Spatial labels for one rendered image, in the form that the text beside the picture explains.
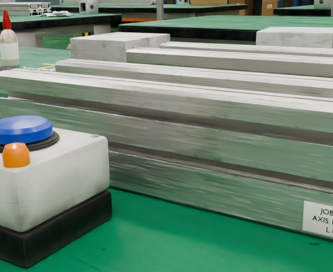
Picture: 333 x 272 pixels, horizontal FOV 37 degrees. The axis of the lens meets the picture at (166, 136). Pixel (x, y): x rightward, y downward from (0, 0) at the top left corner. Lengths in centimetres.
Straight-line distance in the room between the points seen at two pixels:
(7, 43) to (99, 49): 50
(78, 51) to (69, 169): 36
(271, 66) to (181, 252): 26
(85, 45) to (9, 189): 38
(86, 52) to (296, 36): 28
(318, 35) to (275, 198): 39
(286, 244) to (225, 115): 9
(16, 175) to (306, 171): 17
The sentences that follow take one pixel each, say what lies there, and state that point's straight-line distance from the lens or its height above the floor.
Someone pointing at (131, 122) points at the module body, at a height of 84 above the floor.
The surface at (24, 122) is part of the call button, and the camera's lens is 32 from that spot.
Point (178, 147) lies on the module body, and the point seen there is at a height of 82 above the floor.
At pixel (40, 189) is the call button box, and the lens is 29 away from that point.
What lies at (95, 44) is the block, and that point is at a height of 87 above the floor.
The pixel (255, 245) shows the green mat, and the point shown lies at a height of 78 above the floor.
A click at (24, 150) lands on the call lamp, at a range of 28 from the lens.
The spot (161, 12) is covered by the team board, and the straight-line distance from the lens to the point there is 404.
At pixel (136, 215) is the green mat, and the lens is 36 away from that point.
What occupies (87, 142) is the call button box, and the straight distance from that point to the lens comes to 32.
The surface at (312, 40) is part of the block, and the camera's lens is 69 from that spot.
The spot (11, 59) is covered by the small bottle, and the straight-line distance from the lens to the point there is 111.
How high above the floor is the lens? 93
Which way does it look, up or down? 16 degrees down
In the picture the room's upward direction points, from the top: 1 degrees counter-clockwise
